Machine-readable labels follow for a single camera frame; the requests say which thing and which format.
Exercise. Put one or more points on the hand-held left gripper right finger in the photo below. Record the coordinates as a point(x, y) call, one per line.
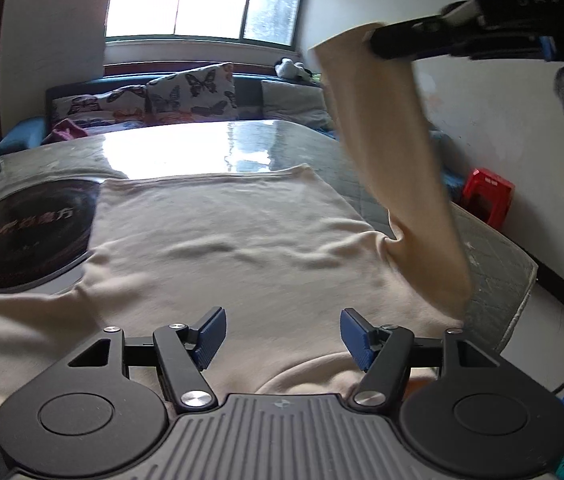
point(356, 340)

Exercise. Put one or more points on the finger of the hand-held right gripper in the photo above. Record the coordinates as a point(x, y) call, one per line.
point(411, 40)

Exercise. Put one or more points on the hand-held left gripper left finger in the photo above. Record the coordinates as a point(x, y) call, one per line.
point(210, 337)

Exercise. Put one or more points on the cream shirt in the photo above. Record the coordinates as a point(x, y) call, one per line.
point(242, 260)

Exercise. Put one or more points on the panda plush toy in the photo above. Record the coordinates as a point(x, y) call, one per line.
point(289, 67)

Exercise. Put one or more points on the grey cushion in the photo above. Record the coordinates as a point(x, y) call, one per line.
point(294, 100)

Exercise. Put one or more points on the red plastic stool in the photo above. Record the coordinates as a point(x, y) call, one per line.
point(486, 195)

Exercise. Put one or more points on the black induction cooker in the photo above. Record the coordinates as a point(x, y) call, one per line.
point(27, 230)

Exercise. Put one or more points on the large butterfly print cushion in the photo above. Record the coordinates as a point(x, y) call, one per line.
point(197, 90)

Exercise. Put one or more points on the pink cloth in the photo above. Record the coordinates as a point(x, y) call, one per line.
point(67, 130)

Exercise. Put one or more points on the small butterfly print cushion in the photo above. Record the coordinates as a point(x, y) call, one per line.
point(102, 105)

